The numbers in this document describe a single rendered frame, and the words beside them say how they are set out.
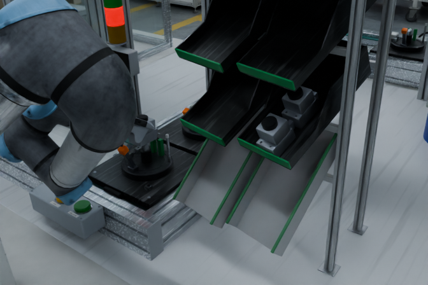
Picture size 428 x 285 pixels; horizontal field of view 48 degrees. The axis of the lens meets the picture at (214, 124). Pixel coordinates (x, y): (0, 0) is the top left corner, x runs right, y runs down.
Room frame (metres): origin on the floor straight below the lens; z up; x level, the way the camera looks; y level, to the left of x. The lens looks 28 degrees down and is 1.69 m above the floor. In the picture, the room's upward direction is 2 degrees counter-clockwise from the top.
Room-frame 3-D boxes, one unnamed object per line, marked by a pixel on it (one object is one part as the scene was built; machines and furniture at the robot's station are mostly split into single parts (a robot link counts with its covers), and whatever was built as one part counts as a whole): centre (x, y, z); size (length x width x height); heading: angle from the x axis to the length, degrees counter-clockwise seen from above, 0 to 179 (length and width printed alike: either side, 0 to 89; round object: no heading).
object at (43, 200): (0.99, 0.38, 0.93); 0.21 x 0.07 x 0.06; 52
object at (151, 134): (1.12, 0.18, 1.09); 0.08 x 0.04 x 0.07; 142
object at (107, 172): (1.11, 0.19, 0.96); 0.24 x 0.24 x 0.02; 52
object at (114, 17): (1.32, 0.26, 1.33); 0.05 x 0.05 x 0.05
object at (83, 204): (0.95, 0.33, 0.96); 0.04 x 0.04 x 0.02
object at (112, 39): (1.32, 0.26, 1.28); 0.05 x 0.05 x 0.05
